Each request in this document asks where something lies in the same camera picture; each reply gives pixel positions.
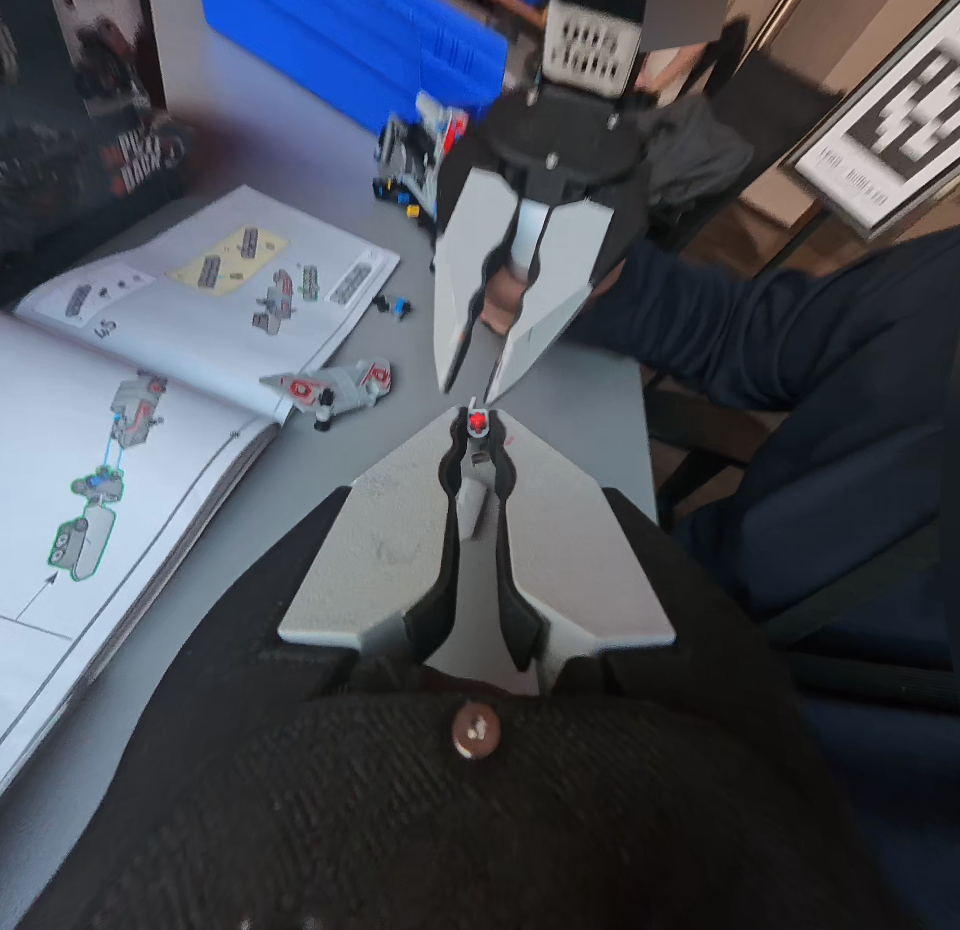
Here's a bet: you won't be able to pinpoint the black lego set box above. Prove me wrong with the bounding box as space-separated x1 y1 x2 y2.
0 0 190 303

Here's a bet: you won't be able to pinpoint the dark grey cloth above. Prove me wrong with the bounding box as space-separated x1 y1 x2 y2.
648 94 756 223

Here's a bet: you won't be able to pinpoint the grey lego panel red pin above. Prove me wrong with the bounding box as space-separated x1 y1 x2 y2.
456 395 496 543

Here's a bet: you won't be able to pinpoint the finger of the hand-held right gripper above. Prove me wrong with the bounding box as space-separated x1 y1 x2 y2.
432 167 520 396
486 197 616 408

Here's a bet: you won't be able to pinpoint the blue plastic bin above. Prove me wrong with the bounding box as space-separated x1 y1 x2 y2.
196 0 511 135

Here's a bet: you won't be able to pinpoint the person's legs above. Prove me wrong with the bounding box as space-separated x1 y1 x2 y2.
673 389 960 625

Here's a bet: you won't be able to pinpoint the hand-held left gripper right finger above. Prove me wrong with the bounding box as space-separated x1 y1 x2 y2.
486 407 678 674

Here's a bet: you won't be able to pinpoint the grey lego assembly red stickers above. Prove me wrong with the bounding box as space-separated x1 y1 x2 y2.
258 358 396 433

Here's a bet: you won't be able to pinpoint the lego instruction booklet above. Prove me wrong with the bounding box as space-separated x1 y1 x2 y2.
0 184 402 792

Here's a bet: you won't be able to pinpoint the lego vehicle model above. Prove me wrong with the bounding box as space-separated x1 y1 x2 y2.
371 92 471 224

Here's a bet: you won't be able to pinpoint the framed black white marker board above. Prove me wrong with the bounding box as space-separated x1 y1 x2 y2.
780 0 960 241

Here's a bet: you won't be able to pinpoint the person's right forearm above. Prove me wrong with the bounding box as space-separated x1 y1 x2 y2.
568 227 960 415

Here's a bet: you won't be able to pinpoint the person's right hand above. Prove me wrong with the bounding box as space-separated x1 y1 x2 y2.
482 265 531 336

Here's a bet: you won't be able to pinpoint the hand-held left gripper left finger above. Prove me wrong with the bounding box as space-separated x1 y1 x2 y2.
277 407 468 666

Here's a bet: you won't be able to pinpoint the black office chair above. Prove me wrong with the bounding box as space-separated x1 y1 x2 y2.
645 375 960 714

